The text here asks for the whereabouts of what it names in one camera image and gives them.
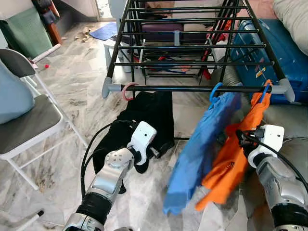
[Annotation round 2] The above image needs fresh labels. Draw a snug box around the orange shirt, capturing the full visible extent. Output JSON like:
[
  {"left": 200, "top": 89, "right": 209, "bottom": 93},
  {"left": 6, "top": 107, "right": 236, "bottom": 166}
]
[{"left": 195, "top": 79, "right": 273, "bottom": 211}]

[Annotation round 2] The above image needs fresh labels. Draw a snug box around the pink plastic hanger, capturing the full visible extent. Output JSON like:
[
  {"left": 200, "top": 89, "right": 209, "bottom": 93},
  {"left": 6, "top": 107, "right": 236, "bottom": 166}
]
[{"left": 122, "top": 82, "right": 139, "bottom": 101}]

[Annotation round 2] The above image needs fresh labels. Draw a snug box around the black garment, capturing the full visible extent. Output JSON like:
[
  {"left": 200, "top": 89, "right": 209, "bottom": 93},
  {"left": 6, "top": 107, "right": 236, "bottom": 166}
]
[{"left": 91, "top": 90, "right": 175, "bottom": 194}]

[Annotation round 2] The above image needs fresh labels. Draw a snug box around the blue shirt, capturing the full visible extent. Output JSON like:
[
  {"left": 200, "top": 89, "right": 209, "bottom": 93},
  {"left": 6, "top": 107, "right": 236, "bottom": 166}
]
[{"left": 163, "top": 91, "right": 242, "bottom": 215}]

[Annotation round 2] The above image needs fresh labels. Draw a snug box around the black metal drying rack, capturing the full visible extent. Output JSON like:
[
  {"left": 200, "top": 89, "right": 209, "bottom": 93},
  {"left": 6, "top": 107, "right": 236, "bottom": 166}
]
[{"left": 102, "top": 0, "right": 295, "bottom": 103}]

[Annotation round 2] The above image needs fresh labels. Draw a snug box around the blue hard suitcase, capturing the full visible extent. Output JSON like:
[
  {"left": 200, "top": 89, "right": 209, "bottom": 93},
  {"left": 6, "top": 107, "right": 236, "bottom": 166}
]
[{"left": 230, "top": 18, "right": 308, "bottom": 104}]

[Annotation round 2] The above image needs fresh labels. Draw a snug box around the pale plastic child chair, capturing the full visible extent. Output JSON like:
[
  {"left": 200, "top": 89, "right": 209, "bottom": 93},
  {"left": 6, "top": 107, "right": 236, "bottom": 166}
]
[{"left": 103, "top": 0, "right": 131, "bottom": 74}]

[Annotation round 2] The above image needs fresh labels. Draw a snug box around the purple suitcase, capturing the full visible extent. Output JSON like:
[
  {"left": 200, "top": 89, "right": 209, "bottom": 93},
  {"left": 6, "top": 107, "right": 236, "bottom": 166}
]
[{"left": 142, "top": 22, "right": 212, "bottom": 45}]

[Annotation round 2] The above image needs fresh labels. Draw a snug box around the grey white folding chair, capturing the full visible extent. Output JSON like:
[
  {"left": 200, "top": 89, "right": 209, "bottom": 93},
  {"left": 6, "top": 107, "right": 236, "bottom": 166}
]
[{"left": 0, "top": 48, "right": 90, "bottom": 191}]

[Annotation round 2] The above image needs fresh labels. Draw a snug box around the beige pillow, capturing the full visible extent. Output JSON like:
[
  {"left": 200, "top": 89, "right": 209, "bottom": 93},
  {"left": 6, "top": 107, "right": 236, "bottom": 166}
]
[{"left": 273, "top": 0, "right": 308, "bottom": 54}]

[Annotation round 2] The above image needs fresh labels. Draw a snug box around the white tube black cap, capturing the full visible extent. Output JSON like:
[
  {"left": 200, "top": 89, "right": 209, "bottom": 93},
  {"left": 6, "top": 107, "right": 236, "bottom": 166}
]
[{"left": 18, "top": 209, "right": 45, "bottom": 231}]

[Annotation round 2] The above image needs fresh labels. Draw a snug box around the blue floor mat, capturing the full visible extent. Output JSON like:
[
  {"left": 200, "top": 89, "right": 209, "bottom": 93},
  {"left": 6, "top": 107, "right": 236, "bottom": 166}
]
[{"left": 90, "top": 22, "right": 118, "bottom": 41}]

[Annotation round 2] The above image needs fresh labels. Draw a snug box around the pink pillow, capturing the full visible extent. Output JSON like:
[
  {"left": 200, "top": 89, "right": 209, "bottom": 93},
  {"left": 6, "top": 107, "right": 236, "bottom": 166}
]
[{"left": 248, "top": 0, "right": 277, "bottom": 20}]

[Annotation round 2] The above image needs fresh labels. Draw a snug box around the beige crumpled cloth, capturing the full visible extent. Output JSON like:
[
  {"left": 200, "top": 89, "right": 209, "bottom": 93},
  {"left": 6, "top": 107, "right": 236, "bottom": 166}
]
[{"left": 76, "top": 26, "right": 97, "bottom": 43}]

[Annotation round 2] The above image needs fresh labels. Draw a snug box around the white rolled sheet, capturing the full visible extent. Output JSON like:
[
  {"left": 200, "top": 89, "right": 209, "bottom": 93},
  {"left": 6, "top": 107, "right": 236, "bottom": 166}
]
[{"left": 30, "top": 43, "right": 62, "bottom": 63}]

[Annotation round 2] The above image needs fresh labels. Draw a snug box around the light blue cushion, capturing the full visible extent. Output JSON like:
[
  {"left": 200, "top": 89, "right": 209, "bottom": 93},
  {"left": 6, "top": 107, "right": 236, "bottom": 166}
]
[{"left": 0, "top": 62, "right": 36, "bottom": 125}]

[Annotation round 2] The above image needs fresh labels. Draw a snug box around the green mesh panel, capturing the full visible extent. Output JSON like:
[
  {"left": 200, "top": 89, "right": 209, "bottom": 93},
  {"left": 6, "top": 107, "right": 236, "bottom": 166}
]
[{"left": 0, "top": 7, "right": 52, "bottom": 58}]

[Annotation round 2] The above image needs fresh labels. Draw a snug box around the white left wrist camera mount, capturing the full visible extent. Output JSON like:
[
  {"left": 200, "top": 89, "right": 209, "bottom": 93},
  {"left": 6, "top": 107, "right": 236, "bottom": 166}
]
[{"left": 128, "top": 121, "right": 157, "bottom": 165}]

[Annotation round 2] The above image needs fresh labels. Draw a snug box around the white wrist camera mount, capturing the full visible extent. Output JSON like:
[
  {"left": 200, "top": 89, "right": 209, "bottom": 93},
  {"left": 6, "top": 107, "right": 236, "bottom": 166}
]
[
  {"left": 248, "top": 125, "right": 285, "bottom": 167},
  {"left": 128, "top": 121, "right": 157, "bottom": 165}
]

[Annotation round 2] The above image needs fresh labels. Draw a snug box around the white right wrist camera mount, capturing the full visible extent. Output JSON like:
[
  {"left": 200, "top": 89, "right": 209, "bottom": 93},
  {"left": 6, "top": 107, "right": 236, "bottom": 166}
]
[{"left": 248, "top": 125, "right": 285, "bottom": 167}]

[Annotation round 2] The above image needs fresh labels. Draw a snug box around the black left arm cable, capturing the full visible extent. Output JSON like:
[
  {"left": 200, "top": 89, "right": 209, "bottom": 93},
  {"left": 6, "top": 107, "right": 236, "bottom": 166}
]
[{"left": 80, "top": 120, "right": 140, "bottom": 199}]

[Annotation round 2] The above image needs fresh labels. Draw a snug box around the black orange leaning frame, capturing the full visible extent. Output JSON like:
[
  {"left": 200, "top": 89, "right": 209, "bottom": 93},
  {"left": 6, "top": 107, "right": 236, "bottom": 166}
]
[{"left": 31, "top": 0, "right": 63, "bottom": 46}]

